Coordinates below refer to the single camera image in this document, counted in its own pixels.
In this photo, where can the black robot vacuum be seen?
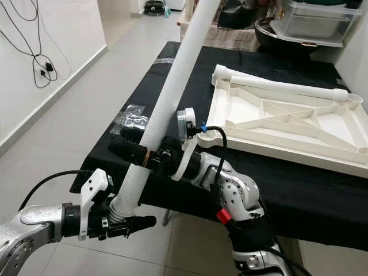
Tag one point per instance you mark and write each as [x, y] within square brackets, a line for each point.
[155, 8]

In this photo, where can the black tablecloth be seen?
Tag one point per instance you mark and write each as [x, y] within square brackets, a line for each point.
[310, 201]

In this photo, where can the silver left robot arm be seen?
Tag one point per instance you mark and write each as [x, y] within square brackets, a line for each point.
[29, 241]

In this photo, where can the clear tape strip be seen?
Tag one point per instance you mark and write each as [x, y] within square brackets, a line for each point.
[164, 60]

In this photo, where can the beige woven bench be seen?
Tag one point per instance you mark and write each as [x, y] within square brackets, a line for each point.
[230, 37]

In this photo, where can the clear tape cross patch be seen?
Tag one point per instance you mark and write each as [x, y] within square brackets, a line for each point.
[131, 119]

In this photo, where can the white appliance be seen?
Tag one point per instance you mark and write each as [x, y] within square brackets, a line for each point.
[175, 4]

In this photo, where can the black metal wok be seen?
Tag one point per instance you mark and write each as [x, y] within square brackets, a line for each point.
[270, 43]

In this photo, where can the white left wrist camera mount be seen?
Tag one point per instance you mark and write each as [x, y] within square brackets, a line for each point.
[95, 190]

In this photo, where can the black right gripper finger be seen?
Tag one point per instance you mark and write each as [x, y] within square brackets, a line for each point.
[127, 153]
[131, 135]

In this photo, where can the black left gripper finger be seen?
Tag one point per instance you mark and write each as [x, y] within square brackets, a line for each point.
[140, 223]

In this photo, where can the white plastic table top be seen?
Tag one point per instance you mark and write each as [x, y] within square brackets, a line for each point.
[241, 109]

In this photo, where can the black plastic bag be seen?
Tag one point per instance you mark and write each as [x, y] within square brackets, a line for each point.
[238, 14]

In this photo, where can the black plug adapter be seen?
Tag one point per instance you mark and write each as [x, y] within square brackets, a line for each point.
[48, 67]

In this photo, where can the clear plastic container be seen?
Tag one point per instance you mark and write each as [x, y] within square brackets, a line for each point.
[316, 23]

